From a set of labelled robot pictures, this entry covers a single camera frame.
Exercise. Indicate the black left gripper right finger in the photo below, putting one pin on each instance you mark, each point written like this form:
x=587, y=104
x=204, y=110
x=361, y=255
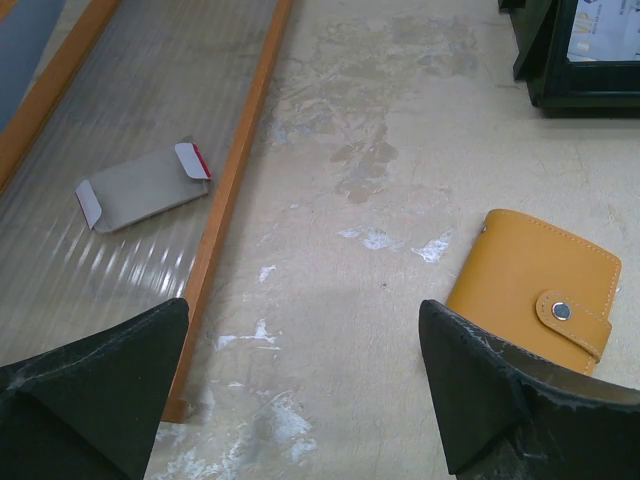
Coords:
x=506, y=413

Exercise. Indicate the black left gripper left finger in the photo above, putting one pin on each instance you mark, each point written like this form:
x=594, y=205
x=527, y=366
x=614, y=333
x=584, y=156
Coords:
x=90, y=409

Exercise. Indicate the yellow leather card holder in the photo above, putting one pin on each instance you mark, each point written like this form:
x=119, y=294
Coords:
x=539, y=287

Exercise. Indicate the grey cardboard envelope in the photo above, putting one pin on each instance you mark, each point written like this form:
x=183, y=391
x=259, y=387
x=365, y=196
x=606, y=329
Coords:
x=132, y=191

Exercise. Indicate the orange wooden tiered rack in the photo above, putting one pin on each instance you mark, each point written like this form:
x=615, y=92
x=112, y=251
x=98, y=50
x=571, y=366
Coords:
x=126, y=127

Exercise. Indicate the black three-compartment organizer box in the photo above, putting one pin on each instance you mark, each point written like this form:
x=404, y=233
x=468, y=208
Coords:
x=577, y=54

